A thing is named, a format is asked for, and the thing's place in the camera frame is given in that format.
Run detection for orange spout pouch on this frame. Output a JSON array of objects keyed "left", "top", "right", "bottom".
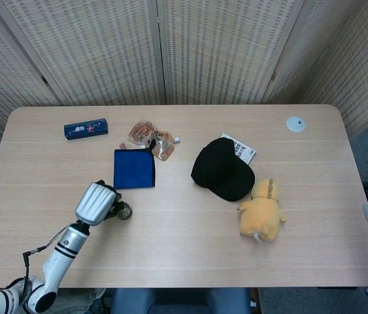
[{"left": 127, "top": 120, "right": 182, "bottom": 162}]

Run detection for olive fabric bag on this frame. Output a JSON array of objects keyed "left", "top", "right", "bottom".
[{"left": 52, "top": 287, "right": 108, "bottom": 314}]

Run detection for black baseball cap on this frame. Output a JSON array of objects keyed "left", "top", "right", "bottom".
[{"left": 190, "top": 137, "right": 256, "bottom": 202}]

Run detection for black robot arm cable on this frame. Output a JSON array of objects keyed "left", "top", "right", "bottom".
[{"left": 22, "top": 225, "right": 73, "bottom": 305}]

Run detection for black round object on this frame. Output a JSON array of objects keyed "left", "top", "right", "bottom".
[{"left": 105, "top": 194, "right": 124, "bottom": 220}]

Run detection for woven folding screen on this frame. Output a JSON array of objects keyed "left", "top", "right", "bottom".
[{"left": 0, "top": 0, "right": 368, "bottom": 217}]

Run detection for printed cap tag card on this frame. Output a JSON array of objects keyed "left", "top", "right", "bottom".
[{"left": 219, "top": 132, "right": 258, "bottom": 164}]

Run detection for blue seat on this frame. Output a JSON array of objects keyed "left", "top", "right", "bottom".
[{"left": 110, "top": 287, "right": 252, "bottom": 314}]

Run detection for yellow plush toy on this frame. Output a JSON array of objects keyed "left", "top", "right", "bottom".
[{"left": 237, "top": 178, "right": 288, "bottom": 245}]

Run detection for dark blue printed box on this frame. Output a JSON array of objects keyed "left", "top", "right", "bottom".
[{"left": 63, "top": 118, "right": 109, "bottom": 142}]

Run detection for white round table grommet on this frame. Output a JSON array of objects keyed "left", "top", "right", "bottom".
[{"left": 286, "top": 116, "right": 306, "bottom": 133}]

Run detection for blue cloth with black trim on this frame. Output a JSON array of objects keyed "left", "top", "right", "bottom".
[{"left": 112, "top": 141, "right": 157, "bottom": 190}]

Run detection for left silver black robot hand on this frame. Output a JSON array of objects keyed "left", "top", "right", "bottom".
[{"left": 74, "top": 179, "right": 123, "bottom": 227}]

